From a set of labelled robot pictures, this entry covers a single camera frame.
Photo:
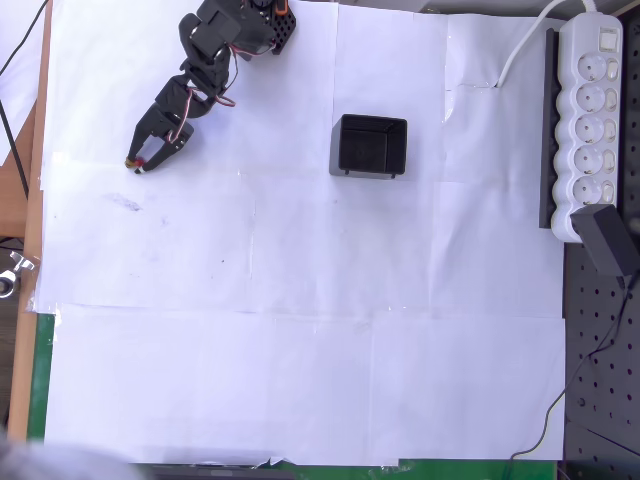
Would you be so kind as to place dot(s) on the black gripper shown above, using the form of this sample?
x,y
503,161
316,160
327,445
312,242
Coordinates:
x,y
154,131

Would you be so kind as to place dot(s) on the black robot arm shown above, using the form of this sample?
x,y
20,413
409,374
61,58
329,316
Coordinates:
x,y
215,45

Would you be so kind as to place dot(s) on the black box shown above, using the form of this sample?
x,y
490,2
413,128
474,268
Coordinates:
x,y
367,147

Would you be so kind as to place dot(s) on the metal clamp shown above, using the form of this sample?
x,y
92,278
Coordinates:
x,y
15,272

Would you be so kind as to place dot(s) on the white paper sheet cover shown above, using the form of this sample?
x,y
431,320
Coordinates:
x,y
300,275

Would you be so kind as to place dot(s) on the green cutting mat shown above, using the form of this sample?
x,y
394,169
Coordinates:
x,y
40,380

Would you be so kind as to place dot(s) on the blurry grey object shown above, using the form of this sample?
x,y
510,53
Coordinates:
x,y
55,460

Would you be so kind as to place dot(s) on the black flat device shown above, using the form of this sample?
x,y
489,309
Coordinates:
x,y
220,472

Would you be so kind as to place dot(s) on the white power strip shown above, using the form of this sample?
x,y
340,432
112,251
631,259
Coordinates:
x,y
590,125

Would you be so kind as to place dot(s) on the black power adapter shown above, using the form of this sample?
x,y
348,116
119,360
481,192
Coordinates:
x,y
605,237

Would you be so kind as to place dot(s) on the black pegboard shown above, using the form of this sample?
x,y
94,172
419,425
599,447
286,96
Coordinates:
x,y
605,380

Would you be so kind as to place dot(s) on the dark grey rail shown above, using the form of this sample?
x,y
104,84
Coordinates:
x,y
548,125

